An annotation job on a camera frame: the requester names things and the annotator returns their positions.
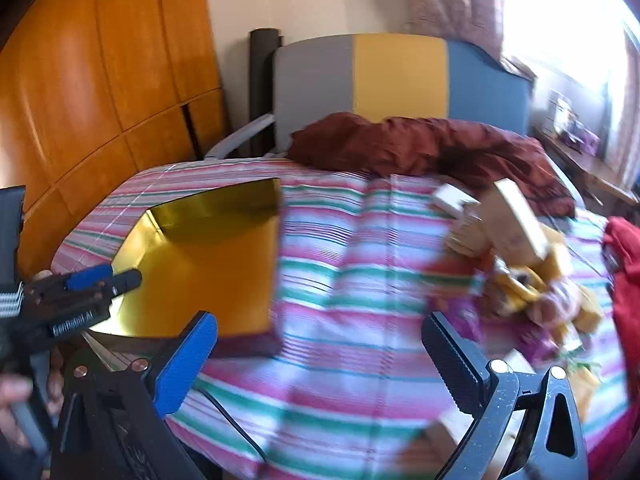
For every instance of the pink patterned curtain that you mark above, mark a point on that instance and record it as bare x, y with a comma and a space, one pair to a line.
450, 0

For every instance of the window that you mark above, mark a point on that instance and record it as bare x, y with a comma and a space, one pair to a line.
565, 5

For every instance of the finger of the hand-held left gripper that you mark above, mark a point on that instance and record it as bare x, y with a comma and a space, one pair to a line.
75, 321
92, 276

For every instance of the maroon jacket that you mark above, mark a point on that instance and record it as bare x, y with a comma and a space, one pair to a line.
400, 145

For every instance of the cream carton box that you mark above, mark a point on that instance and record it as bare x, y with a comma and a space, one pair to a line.
515, 225

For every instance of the wooden wardrobe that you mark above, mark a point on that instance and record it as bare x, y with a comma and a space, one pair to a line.
100, 60

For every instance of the dark printed yellow packet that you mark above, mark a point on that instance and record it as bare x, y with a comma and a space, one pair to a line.
515, 287

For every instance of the red fleece cloth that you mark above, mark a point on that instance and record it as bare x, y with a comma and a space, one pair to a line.
627, 280

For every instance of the gold lined tray box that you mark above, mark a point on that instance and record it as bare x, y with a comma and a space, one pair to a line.
210, 270

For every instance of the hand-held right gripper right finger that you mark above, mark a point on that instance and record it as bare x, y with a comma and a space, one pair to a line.
452, 360

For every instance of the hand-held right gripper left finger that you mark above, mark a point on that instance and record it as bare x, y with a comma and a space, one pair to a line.
185, 360

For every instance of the purple box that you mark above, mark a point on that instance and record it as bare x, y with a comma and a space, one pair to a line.
584, 136

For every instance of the plain white box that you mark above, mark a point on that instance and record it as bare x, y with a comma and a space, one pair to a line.
450, 199

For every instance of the grey yellow blue headboard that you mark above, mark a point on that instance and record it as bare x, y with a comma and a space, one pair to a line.
400, 75

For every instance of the person's left hand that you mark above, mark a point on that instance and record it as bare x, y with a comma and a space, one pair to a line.
11, 400

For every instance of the white storage box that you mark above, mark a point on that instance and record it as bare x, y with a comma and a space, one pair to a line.
560, 110

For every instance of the purple packet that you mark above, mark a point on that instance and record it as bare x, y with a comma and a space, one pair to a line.
467, 322
537, 347

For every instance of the wooden desk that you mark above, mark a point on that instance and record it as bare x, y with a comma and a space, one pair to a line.
585, 160

